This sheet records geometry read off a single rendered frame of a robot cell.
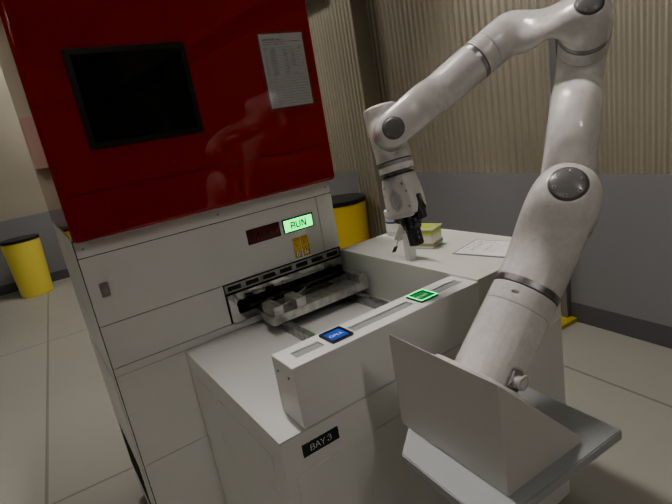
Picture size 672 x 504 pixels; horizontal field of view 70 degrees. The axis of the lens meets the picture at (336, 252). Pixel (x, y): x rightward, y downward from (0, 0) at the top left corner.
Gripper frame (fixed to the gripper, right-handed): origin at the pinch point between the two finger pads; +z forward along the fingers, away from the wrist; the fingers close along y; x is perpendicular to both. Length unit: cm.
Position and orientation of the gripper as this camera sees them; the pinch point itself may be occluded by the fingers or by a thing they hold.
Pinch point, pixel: (415, 236)
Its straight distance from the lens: 116.6
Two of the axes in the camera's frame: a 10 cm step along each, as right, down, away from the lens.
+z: 2.8, 9.6, 0.8
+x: 8.2, -2.8, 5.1
